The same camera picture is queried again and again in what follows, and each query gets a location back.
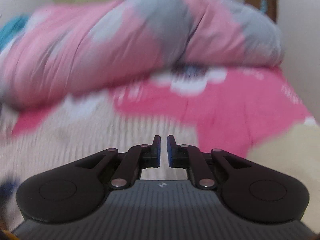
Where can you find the folded cream garment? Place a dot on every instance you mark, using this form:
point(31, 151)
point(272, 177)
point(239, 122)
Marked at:
point(295, 153)

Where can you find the pink floral bed sheet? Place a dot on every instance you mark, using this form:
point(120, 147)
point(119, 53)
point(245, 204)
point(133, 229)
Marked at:
point(231, 108)

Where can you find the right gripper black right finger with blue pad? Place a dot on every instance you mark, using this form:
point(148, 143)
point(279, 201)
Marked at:
point(249, 190)

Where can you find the beige white houndstooth cardigan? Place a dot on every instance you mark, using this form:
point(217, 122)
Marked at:
point(34, 142)

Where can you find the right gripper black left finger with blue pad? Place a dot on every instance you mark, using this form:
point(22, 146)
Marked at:
point(73, 191)

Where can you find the pink grey floral duvet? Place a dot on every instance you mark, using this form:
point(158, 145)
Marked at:
point(79, 48)

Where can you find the blue crumpled cloth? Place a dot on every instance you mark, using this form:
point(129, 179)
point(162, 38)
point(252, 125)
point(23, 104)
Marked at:
point(11, 29)

